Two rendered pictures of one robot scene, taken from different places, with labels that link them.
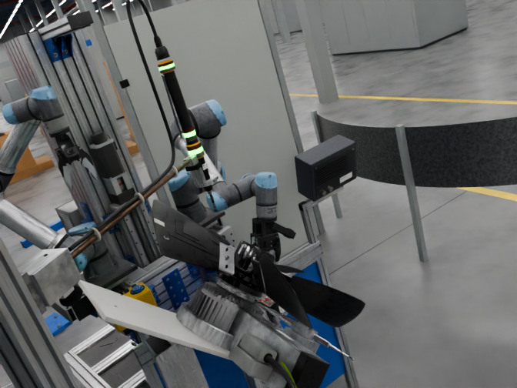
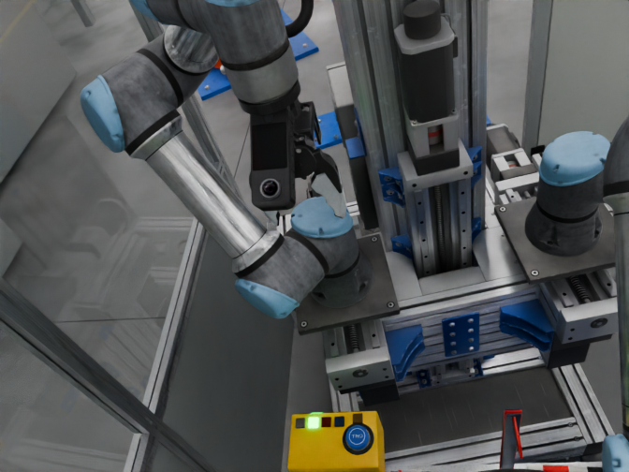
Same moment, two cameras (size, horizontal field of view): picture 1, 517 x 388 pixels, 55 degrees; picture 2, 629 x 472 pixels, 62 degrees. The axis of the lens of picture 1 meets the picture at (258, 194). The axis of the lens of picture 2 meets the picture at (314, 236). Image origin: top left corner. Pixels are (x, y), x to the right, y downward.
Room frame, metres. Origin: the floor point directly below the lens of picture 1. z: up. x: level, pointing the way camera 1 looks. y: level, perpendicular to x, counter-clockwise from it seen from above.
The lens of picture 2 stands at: (1.39, 0.23, 1.99)
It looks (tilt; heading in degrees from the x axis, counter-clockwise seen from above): 47 degrees down; 44
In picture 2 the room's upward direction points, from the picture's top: 19 degrees counter-clockwise
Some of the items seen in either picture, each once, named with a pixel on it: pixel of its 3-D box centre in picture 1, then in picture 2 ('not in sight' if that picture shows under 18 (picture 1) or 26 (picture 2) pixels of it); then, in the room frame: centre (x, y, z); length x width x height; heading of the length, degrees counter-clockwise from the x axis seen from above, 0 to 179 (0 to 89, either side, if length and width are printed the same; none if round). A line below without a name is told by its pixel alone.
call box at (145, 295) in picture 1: (131, 307); (338, 449); (1.60, 0.56, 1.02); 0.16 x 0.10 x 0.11; 117
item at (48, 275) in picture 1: (43, 279); not in sight; (0.86, 0.43, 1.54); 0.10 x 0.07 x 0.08; 152
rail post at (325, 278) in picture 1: (336, 326); not in sight; (1.98, -0.17, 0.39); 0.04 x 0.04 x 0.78; 27
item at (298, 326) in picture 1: (305, 330); not in sight; (1.10, -0.01, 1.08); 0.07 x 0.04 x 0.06; 37
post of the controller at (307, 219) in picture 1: (308, 222); not in sight; (1.98, -0.17, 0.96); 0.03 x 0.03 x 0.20; 27
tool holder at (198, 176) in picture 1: (199, 168); not in sight; (1.41, 0.14, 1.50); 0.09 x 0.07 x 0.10; 152
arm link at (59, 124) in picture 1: (55, 125); (258, 70); (1.77, 0.60, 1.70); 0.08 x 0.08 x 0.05
